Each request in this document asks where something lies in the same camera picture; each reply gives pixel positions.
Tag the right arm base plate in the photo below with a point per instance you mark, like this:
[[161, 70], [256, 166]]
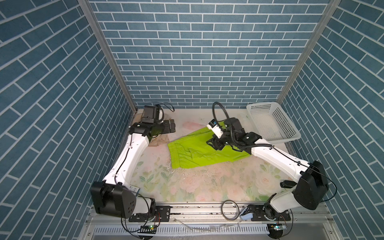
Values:
[[259, 214]]

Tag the small black remote device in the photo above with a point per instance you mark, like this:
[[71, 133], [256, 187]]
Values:
[[286, 184]]

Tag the aluminium front rail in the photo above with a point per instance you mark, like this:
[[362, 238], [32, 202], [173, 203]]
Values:
[[305, 224]]

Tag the lime green shorts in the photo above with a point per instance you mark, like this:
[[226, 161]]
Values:
[[192, 151]]

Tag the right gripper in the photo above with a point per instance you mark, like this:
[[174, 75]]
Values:
[[214, 141]]

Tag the white plastic basket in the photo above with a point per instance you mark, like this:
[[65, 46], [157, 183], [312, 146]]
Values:
[[272, 123]]

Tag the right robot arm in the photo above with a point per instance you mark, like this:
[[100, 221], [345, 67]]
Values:
[[311, 182]]

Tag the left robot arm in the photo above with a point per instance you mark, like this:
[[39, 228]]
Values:
[[112, 196]]

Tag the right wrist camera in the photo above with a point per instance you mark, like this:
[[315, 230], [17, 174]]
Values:
[[216, 128]]

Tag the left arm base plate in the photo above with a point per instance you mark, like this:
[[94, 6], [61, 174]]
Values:
[[162, 214]]

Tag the beige shorts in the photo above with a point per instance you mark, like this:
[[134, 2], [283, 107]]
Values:
[[159, 141]]

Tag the blue white connector plug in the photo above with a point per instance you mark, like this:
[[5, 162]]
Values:
[[247, 216]]

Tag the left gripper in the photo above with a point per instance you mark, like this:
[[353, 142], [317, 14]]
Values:
[[166, 129]]

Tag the white slotted cable duct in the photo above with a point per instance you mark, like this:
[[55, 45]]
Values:
[[169, 230]]

